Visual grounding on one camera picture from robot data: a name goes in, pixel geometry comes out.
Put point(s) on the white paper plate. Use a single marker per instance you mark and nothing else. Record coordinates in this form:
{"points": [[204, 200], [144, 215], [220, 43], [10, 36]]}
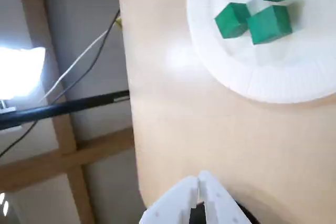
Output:
{"points": [[288, 72]]}

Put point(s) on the bright window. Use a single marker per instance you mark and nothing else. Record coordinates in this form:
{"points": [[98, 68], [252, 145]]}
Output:
{"points": [[18, 74]]}

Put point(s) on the wooden beam frame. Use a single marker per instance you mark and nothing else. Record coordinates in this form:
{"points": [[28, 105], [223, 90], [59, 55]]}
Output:
{"points": [[65, 140]]}

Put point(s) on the small yellow clip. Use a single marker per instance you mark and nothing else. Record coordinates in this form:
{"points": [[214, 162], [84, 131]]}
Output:
{"points": [[119, 22]]}

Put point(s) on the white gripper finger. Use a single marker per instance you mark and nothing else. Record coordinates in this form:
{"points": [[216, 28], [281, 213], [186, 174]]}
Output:
{"points": [[220, 205], [170, 203]]}

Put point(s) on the black pole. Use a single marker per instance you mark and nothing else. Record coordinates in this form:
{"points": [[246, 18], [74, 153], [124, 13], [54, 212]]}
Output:
{"points": [[65, 107]]}

